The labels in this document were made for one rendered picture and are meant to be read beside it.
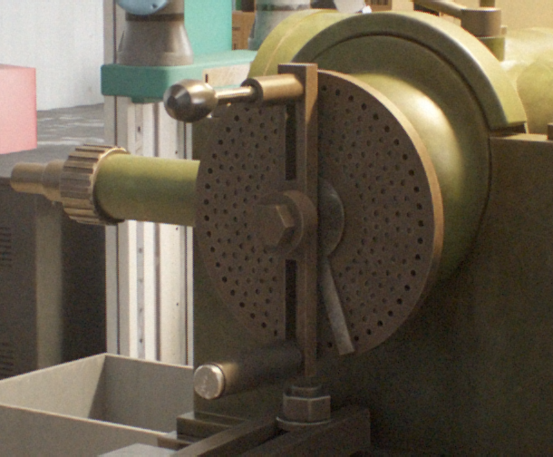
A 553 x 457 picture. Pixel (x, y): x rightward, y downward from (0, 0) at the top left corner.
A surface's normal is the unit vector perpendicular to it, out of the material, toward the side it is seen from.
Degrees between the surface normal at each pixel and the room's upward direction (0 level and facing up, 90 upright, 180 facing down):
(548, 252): 90
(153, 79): 90
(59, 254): 90
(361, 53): 90
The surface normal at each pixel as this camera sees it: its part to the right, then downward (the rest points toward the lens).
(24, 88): 0.58, 0.12
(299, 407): -0.39, 0.14
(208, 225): -0.58, 0.12
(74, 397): 0.81, 0.09
